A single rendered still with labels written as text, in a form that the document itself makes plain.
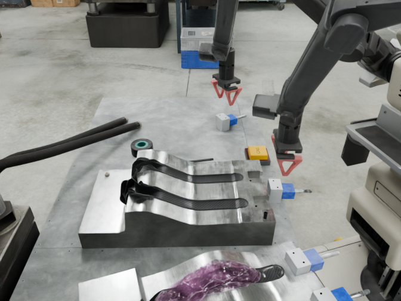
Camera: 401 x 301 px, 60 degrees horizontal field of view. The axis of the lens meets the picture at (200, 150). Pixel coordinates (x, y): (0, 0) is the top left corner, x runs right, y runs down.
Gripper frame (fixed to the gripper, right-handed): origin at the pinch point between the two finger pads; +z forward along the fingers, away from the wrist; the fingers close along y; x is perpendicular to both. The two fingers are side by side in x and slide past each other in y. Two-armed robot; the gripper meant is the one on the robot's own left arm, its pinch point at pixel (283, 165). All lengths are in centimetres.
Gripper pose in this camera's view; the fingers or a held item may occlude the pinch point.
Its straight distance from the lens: 103.0
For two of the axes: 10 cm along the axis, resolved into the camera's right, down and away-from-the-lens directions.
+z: 0.1, 8.2, 5.8
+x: 10.0, 0.1, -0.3
